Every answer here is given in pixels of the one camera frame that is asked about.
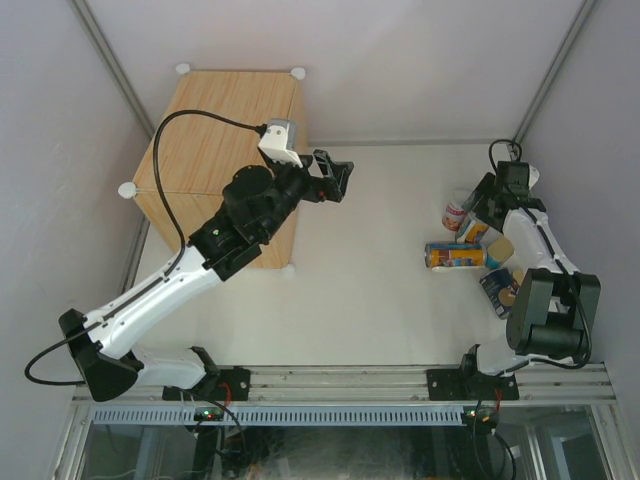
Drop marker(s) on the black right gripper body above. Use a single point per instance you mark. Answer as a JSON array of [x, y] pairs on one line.
[[492, 193]]

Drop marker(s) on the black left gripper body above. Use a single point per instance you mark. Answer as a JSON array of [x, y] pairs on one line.
[[307, 187]]

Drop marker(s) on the blue can with spoon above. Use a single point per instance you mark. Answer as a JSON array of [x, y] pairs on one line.
[[471, 229]]

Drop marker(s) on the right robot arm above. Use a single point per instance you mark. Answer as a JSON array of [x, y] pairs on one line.
[[554, 310]]

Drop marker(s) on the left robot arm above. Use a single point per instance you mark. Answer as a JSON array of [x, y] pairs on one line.
[[256, 203]]

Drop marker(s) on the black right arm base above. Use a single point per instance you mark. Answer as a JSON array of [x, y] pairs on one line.
[[466, 382]]

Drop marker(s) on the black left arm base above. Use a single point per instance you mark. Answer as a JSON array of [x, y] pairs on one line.
[[218, 383]]

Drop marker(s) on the white red label can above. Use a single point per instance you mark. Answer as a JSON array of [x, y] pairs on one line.
[[454, 212]]

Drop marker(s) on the gold rectangular tin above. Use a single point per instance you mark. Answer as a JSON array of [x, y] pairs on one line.
[[499, 252]]

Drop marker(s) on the blue yellow lying can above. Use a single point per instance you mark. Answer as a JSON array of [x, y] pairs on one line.
[[448, 256]]

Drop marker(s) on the blue rectangular tin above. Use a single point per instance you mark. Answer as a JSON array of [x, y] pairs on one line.
[[501, 287]]

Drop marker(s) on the wooden cabinet box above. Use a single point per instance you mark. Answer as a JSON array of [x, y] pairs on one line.
[[180, 185]]

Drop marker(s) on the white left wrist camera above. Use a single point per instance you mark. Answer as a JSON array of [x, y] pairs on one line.
[[278, 142]]

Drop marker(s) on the aluminium mounting rail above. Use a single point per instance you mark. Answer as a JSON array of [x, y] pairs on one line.
[[415, 384]]

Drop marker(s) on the grey slotted cable duct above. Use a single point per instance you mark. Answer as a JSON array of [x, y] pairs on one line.
[[279, 416]]

